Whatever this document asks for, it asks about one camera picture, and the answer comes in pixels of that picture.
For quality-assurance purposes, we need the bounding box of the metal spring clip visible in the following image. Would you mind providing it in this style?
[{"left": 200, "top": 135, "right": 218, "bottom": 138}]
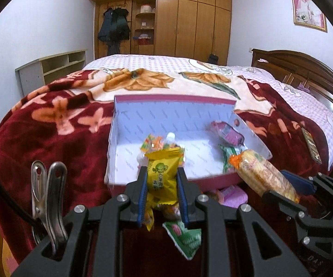
[{"left": 31, "top": 160, "right": 69, "bottom": 251}]

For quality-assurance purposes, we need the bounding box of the pink cardboard box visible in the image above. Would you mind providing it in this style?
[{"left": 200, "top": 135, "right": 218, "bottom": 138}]
[{"left": 104, "top": 94, "right": 273, "bottom": 197}]

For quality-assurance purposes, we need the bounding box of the clear biscuit packet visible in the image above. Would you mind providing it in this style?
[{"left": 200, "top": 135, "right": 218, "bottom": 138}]
[{"left": 228, "top": 149, "right": 301, "bottom": 204}]

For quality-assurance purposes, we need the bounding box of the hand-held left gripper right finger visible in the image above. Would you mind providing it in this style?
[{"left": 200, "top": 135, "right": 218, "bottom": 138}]
[{"left": 176, "top": 166, "right": 311, "bottom": 277}]

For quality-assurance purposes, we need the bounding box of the red floral blanket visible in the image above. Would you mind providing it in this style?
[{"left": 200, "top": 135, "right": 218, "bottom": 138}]
[{"left": 0, "top": 68, "right": 333, "bottom": 266}]

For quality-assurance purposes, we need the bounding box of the large green packet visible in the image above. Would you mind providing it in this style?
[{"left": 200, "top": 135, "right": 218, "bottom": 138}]
[{"left": 162, "top": 221, "right": 202, "bottom": 260}]

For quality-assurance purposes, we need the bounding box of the wooden wardrobe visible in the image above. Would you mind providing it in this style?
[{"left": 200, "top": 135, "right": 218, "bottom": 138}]
[{"left": 86, "top": 0, "right": 233, "bottom": 67}]

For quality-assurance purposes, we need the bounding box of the framed wall poster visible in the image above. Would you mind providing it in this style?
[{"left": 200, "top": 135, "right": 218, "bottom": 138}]
[{"left": 290, "top": 0, "right": 328, "bottom": 33}]

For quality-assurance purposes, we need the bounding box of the wooden headboard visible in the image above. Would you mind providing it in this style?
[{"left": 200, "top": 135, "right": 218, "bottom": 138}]
[{"left": 251, "top": 48, "right": 333, "bottom": 185}]

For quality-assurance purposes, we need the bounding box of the small green packet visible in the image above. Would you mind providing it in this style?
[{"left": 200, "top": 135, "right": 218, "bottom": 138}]
[{"left": 220, "top": 144, "right": 242, "bottom": 174}]

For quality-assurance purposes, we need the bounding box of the large yellow packet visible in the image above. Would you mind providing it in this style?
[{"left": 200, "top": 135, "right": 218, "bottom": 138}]
[{"left": 142, "top": 147, "right": 186, "bottom": 231}]

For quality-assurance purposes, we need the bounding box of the low white shelf unit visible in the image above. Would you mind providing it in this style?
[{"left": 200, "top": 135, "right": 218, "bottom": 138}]
[{"left": 15, "top": 49, "right": 87, "bottom": 97}]

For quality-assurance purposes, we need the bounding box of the white peach jelly pouch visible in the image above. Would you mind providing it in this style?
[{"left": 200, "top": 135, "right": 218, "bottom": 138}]
[{"left": 136, "top": 132, "right": 187, "bottom": 169}]

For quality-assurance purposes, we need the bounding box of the orange printed packet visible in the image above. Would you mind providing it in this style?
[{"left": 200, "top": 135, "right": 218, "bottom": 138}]
[{"left": 140, "top": 133, "right": 167, "bottom": 153}]

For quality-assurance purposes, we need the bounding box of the purple foil packet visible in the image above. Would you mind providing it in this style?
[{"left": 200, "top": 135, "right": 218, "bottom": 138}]
[{"left": 210, "top": 121, "right": 246, "bottom": 148}]

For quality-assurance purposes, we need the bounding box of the lilac checked bed sheet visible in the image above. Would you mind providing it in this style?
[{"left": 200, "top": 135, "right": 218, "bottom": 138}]
[{"left": 81, "top": 54, "right": 333, "bottom": 168}]

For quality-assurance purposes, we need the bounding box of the dark flat patterned strip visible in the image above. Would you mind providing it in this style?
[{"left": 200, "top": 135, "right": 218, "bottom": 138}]
[{"left": 301, "top": 127, "right": 323, "bottom": 162}]

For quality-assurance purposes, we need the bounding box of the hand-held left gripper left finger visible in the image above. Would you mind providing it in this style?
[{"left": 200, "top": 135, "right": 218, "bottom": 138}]
[{"left": 11, "top": 166, "right": 150, "bottom": 277}]

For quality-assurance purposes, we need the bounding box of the dark green hanging coat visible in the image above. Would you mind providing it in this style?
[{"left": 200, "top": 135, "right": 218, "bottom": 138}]
[{"left": 110, "top": 8, "right": 131, "bottom": 42}]

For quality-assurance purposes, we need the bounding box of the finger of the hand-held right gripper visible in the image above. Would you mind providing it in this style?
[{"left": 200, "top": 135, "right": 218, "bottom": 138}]
[
  {"left": 280, "top": 170, "right": 333, "bottom": 206},
  {"left": 262, "top": 190, "right": 309, "bottom": 226}
]

